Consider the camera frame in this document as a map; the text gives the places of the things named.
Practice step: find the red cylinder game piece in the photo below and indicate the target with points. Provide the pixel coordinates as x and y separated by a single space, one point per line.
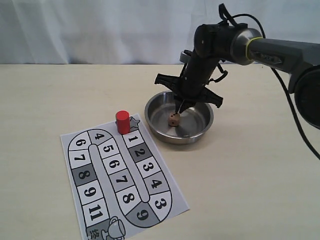
123 122

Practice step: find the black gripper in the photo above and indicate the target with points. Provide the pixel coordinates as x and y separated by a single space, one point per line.
189 88

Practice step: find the wooden die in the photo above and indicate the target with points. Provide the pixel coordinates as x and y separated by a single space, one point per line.
174 119

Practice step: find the white curtain backdrop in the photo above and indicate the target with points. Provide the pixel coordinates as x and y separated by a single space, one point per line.
100 31

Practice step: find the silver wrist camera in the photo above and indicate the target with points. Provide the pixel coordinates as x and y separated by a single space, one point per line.
185 56

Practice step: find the stainless steel bowl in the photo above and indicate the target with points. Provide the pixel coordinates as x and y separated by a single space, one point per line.
177 129

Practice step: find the paper game board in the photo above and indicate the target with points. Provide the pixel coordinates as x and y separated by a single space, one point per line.
121 184

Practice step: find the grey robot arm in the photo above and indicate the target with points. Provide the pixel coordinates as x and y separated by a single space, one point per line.
242 45

